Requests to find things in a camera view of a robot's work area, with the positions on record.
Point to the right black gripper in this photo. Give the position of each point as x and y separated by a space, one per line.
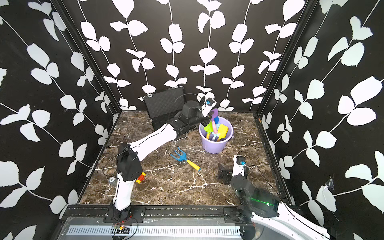
224 172

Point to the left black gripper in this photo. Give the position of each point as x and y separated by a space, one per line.
206 119

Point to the green toy shovel yellow handle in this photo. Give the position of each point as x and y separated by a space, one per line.
209 130

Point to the purple toy shovel pink handle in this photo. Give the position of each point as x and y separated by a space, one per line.
214 114

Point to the blue toy rake yellow handle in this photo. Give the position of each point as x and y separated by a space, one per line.
181 156

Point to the light blue toy shovel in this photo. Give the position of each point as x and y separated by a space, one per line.
216 135

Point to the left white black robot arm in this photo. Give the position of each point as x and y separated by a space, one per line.
129 157

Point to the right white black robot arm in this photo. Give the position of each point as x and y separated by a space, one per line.
260 207

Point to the purple plastic bucket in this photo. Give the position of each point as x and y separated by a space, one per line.
216 147

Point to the open black foam case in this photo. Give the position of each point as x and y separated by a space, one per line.
164 105

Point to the yellow red toy truck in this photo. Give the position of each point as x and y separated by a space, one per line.
141 178

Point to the small clear glass jar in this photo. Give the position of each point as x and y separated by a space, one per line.
113 181

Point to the white perforated strip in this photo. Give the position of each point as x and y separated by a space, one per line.
157 231

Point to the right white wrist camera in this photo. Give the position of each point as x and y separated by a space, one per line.
239 166

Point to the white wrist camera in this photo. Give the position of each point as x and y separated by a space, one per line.
208 106
239 166

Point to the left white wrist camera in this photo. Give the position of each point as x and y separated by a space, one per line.
208 106

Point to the black front mounting rail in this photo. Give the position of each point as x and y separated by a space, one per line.
186 213

